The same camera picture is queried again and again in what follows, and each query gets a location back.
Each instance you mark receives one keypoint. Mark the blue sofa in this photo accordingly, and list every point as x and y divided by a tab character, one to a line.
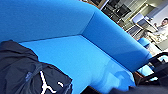
83	43

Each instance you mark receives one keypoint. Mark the white chair blue seat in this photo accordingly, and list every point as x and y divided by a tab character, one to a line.
144	41

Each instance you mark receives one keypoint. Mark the wood framed glass door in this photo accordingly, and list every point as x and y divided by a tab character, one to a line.
116	10

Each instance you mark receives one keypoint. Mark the seated person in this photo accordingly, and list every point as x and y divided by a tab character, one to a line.
160	31

